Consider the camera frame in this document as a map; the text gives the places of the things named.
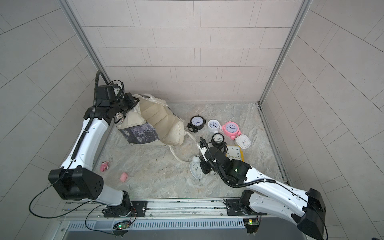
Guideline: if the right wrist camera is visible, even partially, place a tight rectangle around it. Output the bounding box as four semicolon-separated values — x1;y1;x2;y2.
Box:
198;141;208;162

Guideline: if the aluminium mounting rail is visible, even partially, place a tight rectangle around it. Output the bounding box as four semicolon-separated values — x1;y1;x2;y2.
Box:
56;196;311;223

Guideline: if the silver clock black back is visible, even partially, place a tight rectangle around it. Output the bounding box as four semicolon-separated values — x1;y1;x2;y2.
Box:
190;156;205;180

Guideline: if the large black round clock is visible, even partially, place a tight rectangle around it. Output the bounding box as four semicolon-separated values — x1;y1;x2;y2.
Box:
187;115;206;133

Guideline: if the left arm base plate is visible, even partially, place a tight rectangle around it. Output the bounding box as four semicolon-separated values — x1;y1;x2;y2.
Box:
102;201;148;218

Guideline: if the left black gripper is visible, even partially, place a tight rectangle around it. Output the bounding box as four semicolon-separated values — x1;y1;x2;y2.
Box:
109;93;140;115

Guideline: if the small pink toy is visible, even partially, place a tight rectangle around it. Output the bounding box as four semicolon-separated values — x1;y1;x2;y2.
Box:
100;161;109;172

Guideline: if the yellow rectangular alarm clock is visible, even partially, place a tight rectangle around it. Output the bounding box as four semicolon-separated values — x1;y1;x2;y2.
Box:
226;146;244;161

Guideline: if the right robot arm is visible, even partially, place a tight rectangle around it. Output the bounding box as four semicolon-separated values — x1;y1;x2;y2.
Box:
198;142;328;240

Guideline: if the small pink eraser piece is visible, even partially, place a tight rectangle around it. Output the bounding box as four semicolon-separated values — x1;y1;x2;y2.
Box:
120;172;129;183

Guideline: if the beige canvas tote bag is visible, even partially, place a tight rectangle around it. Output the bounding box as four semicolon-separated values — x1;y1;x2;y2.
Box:
117;94;197;163

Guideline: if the black alarm clock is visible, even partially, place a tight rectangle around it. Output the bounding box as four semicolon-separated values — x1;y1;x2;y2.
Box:
211;133;227;150

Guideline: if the right circuit board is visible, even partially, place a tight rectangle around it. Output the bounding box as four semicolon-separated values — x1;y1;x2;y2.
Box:
243;219;260;234

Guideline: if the pink alarm clock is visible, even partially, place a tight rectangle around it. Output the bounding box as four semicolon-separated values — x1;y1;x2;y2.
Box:
222;121;242;141

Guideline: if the white twin-bell alarm clock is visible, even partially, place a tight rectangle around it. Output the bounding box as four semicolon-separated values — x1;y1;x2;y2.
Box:
207;119;222;134

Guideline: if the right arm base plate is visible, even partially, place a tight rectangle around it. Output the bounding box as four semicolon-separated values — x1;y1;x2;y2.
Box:
223;199;267;216

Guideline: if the small white alarm clock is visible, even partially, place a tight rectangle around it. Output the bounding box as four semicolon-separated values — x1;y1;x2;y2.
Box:
235;134;252;150

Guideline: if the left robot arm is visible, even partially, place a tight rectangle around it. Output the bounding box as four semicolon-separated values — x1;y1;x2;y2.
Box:
48;92;139;217

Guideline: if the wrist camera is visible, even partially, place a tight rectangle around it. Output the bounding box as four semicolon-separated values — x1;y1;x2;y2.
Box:
111;83;124;99
198;141;208;162

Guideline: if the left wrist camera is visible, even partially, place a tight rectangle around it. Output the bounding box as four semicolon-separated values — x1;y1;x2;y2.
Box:
111;83;124;99

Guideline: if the left circuit board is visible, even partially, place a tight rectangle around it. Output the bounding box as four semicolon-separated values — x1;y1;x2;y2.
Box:
113;221;131;231

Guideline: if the circuit board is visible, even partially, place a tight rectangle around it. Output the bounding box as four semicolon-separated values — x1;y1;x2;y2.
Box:
113;221;131;231
243;219;260;234

